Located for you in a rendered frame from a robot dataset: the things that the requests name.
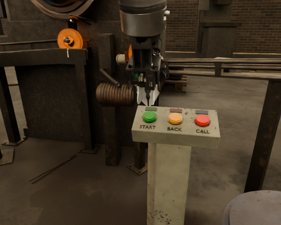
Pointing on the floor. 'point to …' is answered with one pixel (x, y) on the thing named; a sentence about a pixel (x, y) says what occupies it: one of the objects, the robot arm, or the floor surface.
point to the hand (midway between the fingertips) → (148, 100)
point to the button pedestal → (173, 156)
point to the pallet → (172, 80)
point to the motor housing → (113, 117)
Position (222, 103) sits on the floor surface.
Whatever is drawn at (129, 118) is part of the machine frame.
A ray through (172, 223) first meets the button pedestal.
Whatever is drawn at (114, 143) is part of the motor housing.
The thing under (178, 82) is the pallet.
